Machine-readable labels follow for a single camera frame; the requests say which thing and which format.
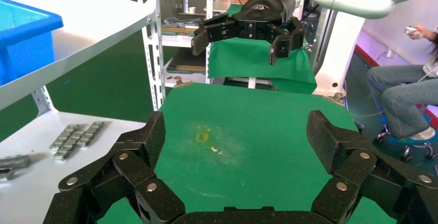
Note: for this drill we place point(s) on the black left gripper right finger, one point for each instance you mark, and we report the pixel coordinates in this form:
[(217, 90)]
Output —
[(356, 167)]

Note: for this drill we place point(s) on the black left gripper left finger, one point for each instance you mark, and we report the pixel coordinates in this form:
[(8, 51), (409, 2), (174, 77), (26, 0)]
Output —
[(133, 167)]

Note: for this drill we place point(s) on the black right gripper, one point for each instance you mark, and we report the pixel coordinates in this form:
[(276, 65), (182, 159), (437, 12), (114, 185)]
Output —
[(270, 7)]

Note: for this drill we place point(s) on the white handheld controller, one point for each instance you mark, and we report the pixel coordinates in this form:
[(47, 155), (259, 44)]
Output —
[(410, 30)]

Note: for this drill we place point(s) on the bare person forearm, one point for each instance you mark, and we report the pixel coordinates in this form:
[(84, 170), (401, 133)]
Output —
[(432, 35)]

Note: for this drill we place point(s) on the bare person hand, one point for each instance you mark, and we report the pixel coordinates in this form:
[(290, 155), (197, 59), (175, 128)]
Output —
[(421, 31)]

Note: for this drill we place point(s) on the green draped cloth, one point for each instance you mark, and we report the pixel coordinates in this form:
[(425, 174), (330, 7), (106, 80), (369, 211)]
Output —
[(246, 58)]

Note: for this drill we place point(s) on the white metal storage rack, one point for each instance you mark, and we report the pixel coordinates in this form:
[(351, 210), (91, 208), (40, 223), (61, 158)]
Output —
[(209, 10)]

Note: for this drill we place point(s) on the blue chrome rolling stool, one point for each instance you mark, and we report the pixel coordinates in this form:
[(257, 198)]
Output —
[(407, 142)]

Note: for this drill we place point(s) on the white paper cup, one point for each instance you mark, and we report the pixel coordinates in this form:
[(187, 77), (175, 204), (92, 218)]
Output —
[(192, 10)]

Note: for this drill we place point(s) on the dark flat board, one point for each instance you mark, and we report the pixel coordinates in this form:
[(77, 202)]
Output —
[(186, 60)]

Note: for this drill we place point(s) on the silver binder clip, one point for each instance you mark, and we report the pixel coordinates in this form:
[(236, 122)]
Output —
[(337, 96)]

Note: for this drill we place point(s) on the seated person in jeans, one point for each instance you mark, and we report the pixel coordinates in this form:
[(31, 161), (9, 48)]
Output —
[(400, 96)]

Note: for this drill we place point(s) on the green table cloth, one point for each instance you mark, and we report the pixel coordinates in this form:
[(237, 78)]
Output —
[(239, 120)]

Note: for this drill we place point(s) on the brass binder clip right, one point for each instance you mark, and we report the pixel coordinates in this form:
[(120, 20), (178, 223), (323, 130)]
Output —
[(179, 81)]

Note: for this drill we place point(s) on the white robot torso column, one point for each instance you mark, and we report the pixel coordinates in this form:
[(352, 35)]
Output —
[(342, 44)]

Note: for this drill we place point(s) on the white perforated shelf upright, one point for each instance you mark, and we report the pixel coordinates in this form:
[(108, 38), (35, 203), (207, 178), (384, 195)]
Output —
[(44, 100), (158, 61)]

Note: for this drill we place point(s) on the white lower shelf board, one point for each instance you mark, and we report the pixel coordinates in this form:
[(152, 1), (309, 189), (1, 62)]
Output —
[(34, 195)]

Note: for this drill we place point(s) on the white shelf board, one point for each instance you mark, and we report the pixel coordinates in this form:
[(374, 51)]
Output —
[(95, 17), (34, 195)]

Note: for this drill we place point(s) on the white upper shelf board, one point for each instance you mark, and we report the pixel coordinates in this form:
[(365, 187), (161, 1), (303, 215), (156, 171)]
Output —
[(95, 17)]

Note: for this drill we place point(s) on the blue plastic bin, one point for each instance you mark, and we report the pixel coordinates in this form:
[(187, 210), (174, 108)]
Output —
[(24, 44)]

